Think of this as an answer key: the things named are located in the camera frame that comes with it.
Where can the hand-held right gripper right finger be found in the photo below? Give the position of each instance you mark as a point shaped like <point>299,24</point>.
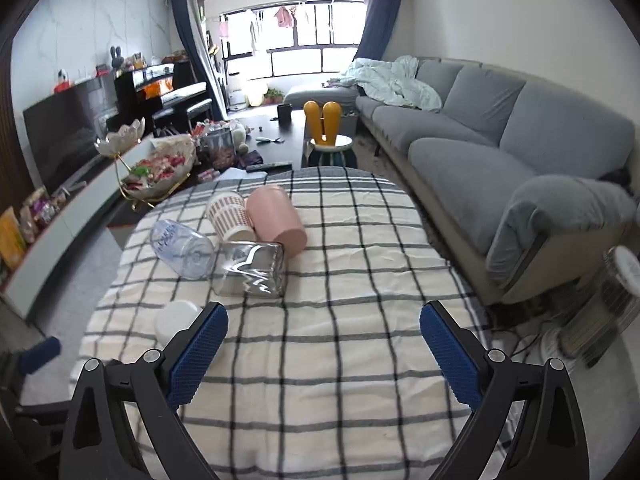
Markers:
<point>450,355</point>

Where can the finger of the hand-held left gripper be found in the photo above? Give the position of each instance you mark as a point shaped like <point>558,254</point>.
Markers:
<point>40,355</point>

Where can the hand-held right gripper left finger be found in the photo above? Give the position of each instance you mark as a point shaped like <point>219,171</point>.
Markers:
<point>196,355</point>

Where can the pink cup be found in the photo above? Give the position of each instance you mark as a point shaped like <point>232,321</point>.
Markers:
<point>278,218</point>

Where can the white cup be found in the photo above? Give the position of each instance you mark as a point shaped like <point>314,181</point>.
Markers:
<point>174,321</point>

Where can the square glass cup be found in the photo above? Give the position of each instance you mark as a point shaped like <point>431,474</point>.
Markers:
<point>251,269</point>

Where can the striped paper cup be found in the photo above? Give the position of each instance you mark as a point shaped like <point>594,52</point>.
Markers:
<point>227,216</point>

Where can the checked tablecloth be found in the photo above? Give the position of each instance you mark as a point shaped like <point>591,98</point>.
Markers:
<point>320,340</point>

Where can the white television cabinet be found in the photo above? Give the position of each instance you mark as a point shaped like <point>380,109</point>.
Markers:
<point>65,220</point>

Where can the white floor fan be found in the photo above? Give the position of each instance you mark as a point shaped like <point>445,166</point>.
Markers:
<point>595,305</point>

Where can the tiered snack bowl stand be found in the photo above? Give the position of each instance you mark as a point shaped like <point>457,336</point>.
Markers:
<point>150,162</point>

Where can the grey sofa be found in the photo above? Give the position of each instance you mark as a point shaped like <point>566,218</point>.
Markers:
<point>495,160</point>

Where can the black remote control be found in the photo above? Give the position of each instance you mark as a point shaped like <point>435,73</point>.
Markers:
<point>268,165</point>

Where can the clear snack jar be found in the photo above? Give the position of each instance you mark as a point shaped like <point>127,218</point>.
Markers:
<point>217,147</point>

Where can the black television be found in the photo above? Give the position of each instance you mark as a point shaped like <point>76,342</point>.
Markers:
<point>70,132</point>

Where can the dark coffee table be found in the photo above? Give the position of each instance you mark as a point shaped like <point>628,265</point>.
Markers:
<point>272,142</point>

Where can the yellow rabbit-ear stool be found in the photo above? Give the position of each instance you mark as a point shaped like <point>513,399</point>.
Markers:
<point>327,132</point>

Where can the black box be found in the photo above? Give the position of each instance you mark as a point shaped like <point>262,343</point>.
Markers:
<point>284,112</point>

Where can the black piano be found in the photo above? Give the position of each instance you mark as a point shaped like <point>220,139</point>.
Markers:
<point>165,90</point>

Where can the crumpled white blanket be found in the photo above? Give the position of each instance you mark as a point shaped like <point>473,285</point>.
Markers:
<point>392,82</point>

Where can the blue curtain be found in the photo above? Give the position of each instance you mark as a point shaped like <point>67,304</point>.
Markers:
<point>192,55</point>
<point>376,15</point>

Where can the black rabbit figurine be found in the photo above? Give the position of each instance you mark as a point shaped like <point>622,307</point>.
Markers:
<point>117,57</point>

